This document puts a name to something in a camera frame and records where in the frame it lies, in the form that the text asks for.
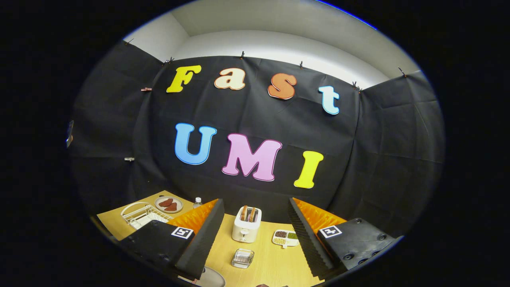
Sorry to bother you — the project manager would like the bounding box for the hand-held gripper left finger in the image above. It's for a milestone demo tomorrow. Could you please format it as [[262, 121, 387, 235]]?
[[118, 199, 225, 281]]

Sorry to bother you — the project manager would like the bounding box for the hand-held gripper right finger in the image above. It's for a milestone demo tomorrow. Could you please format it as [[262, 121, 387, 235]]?
[[287, 197, 403, 279]]

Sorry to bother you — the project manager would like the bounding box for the white round plate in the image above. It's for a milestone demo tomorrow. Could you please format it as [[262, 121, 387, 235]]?
[[178, 266, 226, 287]]

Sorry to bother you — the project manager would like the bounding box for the metal wire basket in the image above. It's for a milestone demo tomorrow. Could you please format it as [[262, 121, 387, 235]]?
[[231, 248, 255, 269]]

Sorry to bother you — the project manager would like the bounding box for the white wire dish rack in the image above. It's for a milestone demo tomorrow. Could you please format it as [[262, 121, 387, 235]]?
[[121, 202, 173, 230]]

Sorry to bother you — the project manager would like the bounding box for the white sectioned grain dish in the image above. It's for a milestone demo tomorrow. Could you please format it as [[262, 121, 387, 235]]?
[[272, 230, 299, 248]]

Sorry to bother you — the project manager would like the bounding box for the small plate with sausages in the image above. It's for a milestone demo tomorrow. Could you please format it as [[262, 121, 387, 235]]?
[[155, 196, 184, 214]]

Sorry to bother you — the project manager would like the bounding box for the white toaster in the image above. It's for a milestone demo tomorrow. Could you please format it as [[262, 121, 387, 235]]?
[[232, 205, 263, 244]]

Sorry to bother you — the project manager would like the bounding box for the black backdrop cloth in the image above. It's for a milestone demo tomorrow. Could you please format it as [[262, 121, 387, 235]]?
[[68, 40, 446, 240]]

